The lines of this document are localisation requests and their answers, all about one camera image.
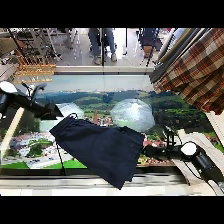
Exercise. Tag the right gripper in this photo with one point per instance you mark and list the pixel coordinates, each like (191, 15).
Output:
(154, 152)

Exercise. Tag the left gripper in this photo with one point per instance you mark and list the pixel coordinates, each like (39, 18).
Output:
(50, 112)

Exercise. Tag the navy blue shorts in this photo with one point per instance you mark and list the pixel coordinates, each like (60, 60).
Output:
(100, 150)

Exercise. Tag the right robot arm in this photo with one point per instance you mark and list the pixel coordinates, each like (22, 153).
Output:
(204, 164)

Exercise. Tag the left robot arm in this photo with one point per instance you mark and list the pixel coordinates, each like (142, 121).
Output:
(20, 100)

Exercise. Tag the person's legs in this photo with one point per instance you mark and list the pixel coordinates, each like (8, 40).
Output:
(95, 43)

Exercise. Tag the checked shirt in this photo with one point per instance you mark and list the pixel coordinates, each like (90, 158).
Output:
(200, 70)

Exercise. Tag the silver frame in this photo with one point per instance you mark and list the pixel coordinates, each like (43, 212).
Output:
(66, 185)

